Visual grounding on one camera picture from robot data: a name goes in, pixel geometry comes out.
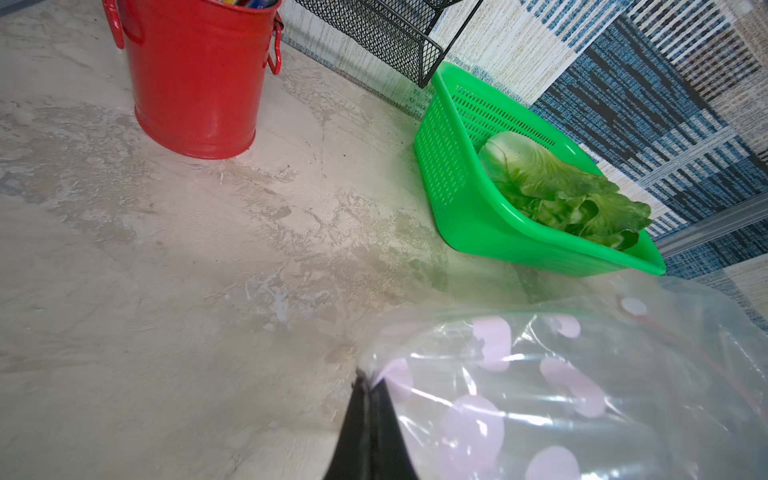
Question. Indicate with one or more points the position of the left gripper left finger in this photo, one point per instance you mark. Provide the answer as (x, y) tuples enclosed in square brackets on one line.
[(350, 457)]

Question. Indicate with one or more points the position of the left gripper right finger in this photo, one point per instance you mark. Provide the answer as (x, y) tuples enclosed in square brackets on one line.
[(389, 458)]

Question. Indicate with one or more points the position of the pink-zip clear bag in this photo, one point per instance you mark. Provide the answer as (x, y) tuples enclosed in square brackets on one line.
[(640, 378)]

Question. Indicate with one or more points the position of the chinese cabbage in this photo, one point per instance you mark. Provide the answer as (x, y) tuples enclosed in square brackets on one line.
[(561, 196)]

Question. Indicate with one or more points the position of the green plastic basket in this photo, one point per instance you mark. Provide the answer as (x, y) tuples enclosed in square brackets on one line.
[(470, 213)]

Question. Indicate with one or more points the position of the red pencil cup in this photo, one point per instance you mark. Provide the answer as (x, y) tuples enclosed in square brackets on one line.
[(197, 70)]

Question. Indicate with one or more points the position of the coloured pencils bundle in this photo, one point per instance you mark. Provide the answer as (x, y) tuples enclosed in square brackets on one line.
[(252, 4)]

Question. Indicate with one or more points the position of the black wire shelf rack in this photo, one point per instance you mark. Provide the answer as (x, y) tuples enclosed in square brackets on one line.
[(371, 41)]

